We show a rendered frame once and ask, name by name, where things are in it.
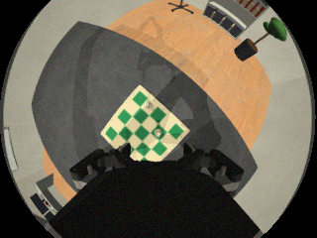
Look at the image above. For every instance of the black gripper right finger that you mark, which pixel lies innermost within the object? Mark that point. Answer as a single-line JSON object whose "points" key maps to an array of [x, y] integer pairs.
{"points": [[226, 172]]}

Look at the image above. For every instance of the white rook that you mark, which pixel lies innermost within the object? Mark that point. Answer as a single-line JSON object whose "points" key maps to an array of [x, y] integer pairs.
{"points": [[157, 132]]}

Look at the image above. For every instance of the green and cream chessboard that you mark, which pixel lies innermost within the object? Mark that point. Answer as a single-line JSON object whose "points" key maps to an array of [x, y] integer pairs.
{"points": [[135, 124]]}

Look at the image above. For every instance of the white knight chess piece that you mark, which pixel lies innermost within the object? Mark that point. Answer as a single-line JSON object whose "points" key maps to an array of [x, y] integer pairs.
{"points": [[149, 105]]}

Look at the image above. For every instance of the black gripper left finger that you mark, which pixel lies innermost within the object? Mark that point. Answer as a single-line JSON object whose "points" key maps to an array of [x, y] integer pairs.
{"points": [[98, 161]]}

